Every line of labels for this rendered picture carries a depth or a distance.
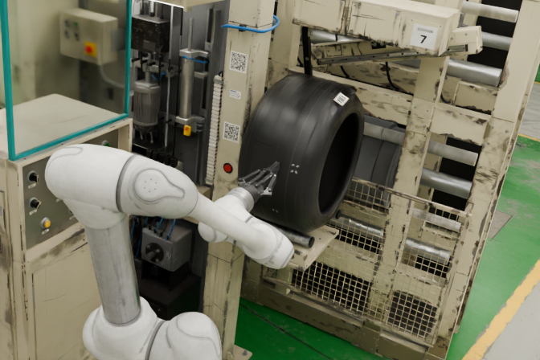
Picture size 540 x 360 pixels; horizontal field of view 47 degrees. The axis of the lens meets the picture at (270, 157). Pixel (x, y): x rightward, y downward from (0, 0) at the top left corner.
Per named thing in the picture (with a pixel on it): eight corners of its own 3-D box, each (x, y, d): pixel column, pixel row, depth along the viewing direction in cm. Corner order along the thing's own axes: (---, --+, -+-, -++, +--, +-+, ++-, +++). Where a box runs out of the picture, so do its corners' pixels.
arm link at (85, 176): (149, 388, 175) (79, 367, 179) (172, 341, 187) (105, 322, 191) (115, 185, 126) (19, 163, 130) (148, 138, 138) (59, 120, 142)
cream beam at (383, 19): (290, 24, 250) (295, -13, 244) (315, 17, 271) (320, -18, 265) (438, 58, 226) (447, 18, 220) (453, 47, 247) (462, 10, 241)
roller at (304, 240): (239, 210, 256) (235, 220, 255) (235, 207, 252) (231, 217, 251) (316, 239, 242) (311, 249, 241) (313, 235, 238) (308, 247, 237)
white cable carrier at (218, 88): (205, 182, 264) (214, 75, 245) (211, 178, 268) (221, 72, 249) (214, 186, 262) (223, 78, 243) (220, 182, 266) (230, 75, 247)
